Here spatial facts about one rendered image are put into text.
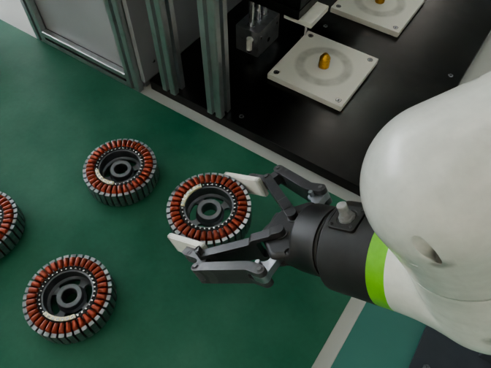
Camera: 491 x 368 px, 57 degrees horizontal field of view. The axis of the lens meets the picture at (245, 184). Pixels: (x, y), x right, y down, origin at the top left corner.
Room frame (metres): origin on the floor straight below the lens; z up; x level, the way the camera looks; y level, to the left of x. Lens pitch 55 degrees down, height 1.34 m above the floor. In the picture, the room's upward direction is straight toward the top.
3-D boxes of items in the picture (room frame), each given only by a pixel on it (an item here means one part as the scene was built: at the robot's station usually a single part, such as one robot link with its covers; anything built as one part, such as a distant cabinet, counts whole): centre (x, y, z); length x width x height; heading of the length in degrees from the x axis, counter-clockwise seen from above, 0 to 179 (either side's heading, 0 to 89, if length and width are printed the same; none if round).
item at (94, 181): (0.42, 0.19, 0.77); 0.11 x 0.11 x 0.04
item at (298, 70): (0.66, -0.14, 0.78); 0.15 x 0.15 x 0.01; 56
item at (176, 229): (0.32, 0.05, 0.82); 0.11 x 0.11 x 0.04
